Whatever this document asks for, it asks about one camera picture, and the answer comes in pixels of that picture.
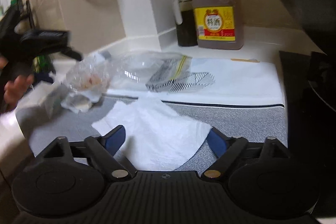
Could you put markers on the white paper towel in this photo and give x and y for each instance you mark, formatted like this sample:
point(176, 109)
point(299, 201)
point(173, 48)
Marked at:
point(157, 137)

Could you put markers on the clear plastic bag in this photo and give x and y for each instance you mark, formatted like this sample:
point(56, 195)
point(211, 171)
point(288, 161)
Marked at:
point(139, 70)

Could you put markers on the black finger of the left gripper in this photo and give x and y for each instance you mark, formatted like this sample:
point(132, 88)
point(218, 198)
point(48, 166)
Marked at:
point(73, 53)

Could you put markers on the crumpled plastic wrapper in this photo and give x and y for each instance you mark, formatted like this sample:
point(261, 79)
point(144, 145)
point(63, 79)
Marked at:
point(82, 101)

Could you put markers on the dark soy sauce bottle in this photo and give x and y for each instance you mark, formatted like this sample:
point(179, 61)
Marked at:
point(185, 23)

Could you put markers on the person's left hand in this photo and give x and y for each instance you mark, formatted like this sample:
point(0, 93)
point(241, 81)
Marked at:
point(15, 90)

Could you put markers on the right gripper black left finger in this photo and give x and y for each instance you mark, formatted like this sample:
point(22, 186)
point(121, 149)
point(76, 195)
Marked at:
point(101, 151)

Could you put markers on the yellow label vinegar jug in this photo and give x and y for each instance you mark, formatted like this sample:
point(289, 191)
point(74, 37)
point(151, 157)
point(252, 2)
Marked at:
point(219, 24)

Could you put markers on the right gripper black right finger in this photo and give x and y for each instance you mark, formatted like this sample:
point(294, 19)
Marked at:
point(227, 150)

